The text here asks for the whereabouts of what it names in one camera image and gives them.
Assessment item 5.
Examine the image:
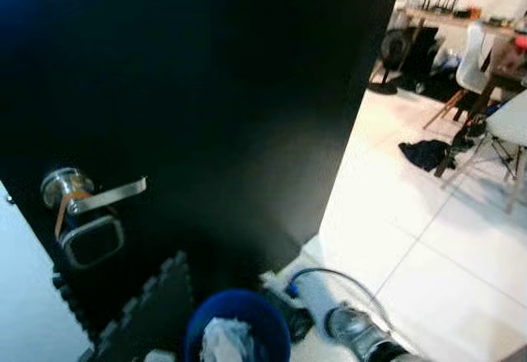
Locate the white tissue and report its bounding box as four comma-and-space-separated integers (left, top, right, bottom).
200, 317, 256, 362

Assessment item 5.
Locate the blue waste bin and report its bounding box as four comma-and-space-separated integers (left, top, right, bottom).
183, 288, 292, 362

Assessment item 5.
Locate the black foam puzzle mat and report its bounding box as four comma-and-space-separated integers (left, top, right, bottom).
52, 251, 196, 362

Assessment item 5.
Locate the dark clothing heap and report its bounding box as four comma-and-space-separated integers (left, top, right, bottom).
399, 139, 452, 173

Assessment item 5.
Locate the black silver-rimmed door lock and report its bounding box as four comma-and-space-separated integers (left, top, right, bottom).
59, 214, 126, 271

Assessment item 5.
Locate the black floor fan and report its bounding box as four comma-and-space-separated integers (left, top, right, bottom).
368, 26, 422, 95

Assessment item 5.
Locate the black bag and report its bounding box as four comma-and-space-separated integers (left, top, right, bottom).
402, 29, 464, 104

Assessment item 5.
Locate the white chair with wooden legs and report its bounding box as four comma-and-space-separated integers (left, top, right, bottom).
422, 21, 497, 130

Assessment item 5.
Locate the wooden desk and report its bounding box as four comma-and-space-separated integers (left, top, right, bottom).
394, 4, 527, 38

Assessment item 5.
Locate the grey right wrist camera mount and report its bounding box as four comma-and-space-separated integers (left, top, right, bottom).
287, 270, 340, 318

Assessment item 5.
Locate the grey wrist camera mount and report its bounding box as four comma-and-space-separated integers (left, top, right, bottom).
142, 348, 175, 362
287, 270, 340, 318

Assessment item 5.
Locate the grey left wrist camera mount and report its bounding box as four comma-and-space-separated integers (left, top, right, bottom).
142, 348, 175, 362

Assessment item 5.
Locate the silver door lever handle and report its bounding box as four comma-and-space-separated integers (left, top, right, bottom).
41, 167, 148, 216

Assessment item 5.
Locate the orange strap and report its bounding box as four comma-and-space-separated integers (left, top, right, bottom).
54, 189, 91, 241

